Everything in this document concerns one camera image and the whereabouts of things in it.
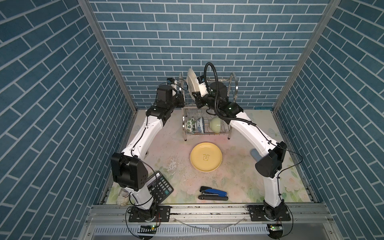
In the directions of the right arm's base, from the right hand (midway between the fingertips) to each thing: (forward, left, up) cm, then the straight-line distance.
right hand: (191, 90), depth 76 cm
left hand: (+2, +6, -5) cm, 8 cm away
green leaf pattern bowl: (-3, +2, -26) cm, 26 cm away
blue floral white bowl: (-2, -4, -26) cm, 26 cm away
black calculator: (-38, +16, -37) cm, 55 cm away
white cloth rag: (-45, +32, -36) cm, 66 cm away
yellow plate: (-17, -9, -39) cm, 43 cm away
